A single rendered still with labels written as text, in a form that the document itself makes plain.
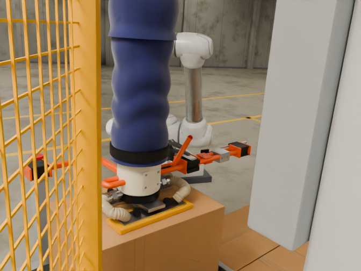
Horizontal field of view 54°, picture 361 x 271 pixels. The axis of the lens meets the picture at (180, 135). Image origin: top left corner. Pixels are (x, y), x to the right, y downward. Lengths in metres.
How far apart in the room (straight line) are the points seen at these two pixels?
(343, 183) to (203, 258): 1.28
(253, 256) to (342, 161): 1.67
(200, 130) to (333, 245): 1.90
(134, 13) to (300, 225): 0.96
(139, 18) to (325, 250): 0.97
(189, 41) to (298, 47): 1.64
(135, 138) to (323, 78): 1.01
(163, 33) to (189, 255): 0.85
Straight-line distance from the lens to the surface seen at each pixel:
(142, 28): 1.17
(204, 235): 1.48
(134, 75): 1.19
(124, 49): 1.19
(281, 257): 1.98
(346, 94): 0.29
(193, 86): 2.03
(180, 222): 1.35
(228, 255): 1.92
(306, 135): 0.28
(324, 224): 0.32
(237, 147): 1.73
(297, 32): 0.28
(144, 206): 1.34
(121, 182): 1.32
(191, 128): 2.17
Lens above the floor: 1.64
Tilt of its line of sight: 17 degrees down
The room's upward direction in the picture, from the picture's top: 4 degrees clockwise
